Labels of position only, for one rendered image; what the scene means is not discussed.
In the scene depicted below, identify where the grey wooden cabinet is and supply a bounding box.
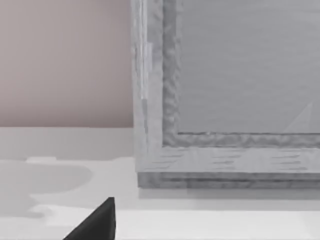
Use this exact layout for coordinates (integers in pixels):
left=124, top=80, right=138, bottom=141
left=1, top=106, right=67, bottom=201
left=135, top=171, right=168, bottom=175
left=130, top=0, right=320, bottom=190

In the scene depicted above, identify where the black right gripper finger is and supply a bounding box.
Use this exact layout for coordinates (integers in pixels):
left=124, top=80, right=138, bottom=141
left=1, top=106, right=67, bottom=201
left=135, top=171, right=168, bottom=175
left=62, top=196, right=117, bottom=240

